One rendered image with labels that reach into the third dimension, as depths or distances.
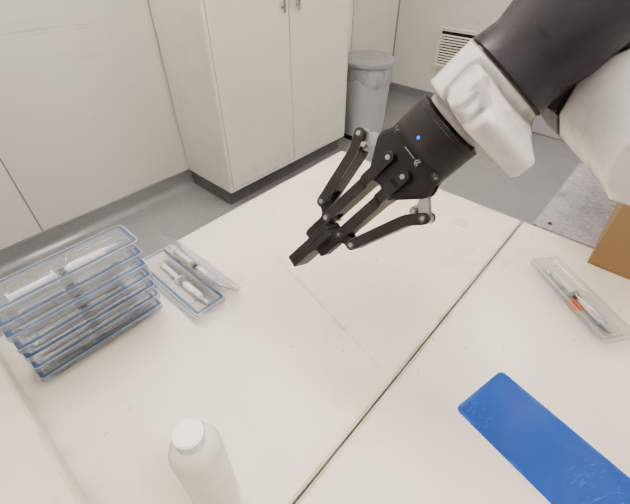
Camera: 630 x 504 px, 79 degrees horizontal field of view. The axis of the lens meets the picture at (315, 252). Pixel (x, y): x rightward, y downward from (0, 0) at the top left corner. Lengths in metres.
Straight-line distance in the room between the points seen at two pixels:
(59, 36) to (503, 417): 2.01
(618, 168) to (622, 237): 0.49
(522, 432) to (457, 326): 0.17
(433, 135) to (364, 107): 2.49
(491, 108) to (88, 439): 0.57
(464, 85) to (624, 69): 0.12
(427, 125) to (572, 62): 0.11
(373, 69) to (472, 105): 2.43
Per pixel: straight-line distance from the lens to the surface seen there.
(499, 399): 0.61
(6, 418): 0.62
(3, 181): 2.15
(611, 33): 0.38
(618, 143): 0.37
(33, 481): 0.56
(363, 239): 0.42
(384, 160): 0.40
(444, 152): 0.37
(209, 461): 0.41
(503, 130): 0.32
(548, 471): 0.59
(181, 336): 0.65
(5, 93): 2.06
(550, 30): 0.36
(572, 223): 0.99
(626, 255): 0.87
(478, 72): 0.36
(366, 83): 2.79
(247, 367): 0.59
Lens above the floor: 1.24
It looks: 41 degrees down
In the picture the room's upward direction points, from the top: straight up
